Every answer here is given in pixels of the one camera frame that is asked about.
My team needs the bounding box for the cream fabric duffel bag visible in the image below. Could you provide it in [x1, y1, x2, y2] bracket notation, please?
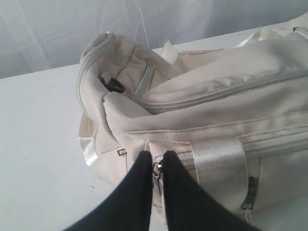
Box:
[77, 23, 308, 226]

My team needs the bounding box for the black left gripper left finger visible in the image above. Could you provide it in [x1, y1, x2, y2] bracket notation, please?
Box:
[72, 151, 153, 231]

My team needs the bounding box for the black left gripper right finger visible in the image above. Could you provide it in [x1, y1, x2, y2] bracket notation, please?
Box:
[163, 151, 259, 231]

